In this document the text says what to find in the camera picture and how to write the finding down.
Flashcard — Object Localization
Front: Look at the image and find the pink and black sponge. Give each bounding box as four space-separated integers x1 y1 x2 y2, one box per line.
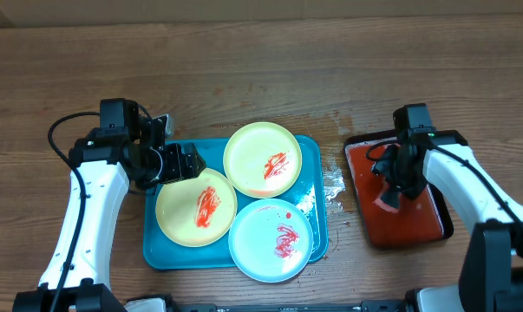
373 160 401 212

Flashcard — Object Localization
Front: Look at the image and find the yellow plate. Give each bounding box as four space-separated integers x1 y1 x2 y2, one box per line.
155 168 238 247

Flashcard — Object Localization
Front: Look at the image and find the light blue plate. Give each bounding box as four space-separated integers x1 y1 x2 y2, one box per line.
228 198 314 283

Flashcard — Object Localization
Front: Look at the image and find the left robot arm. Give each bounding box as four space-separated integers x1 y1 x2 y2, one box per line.
12 98 206 311

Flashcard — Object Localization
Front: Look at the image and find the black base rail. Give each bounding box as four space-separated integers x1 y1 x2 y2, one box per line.
124 295 417 312

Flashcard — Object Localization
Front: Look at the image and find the yellow-green plate top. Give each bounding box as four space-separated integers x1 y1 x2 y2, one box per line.
223 121 303 198

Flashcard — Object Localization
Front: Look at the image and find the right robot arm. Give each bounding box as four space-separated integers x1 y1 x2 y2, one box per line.
372 104 523 312

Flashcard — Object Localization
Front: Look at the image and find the black tray with red liquid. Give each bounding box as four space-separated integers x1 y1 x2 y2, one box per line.
343 130 454 250

